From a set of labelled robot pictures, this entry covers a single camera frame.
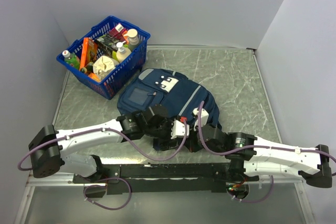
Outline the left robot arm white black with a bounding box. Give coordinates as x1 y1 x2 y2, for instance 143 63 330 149
28 105 175 183

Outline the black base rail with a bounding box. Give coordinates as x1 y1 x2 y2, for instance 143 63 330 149
73 163 259 195

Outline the orange snack box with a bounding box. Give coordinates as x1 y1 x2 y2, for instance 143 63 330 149
79 37 98 69

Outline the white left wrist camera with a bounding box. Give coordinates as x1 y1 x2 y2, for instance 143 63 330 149
171 117 189 140

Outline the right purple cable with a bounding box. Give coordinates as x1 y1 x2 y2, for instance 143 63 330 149
197 101 336 204

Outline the small red white box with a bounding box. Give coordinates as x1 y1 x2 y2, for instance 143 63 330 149
109 23 127 42

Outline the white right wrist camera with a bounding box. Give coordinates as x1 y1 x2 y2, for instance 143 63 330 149
193 108 209 130

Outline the black green box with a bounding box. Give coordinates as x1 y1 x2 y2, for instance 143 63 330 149
94 34 119 58

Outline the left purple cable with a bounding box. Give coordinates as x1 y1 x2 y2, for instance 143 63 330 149
17 120 189 210

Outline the purple cable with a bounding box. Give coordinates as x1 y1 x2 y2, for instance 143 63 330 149
17 120 189 210
197 101 336 204

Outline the beige cap bottle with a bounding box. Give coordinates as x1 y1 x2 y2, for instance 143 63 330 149
125 29 140 51

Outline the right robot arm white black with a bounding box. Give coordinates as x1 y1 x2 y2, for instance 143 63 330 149
194 124 334 188

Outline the beige crumpled bag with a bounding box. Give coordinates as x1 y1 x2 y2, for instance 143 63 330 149
93 56 119 81

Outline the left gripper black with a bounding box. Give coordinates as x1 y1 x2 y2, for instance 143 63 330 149
145 115 180 151

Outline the white pump lotion bottle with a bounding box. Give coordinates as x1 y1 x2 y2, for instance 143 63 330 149
116 42 132 63

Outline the navy blue student backpack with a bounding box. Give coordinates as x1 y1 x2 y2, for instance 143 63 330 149
117 68 223 152

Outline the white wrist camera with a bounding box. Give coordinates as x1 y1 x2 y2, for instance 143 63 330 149
171 117 189 140
193 108 209 130

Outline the blue plastic shopping basket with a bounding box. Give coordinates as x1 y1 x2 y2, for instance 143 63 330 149
56 16 151 100

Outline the green soda bottle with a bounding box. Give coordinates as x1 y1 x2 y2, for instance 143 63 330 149
62 50 80 70

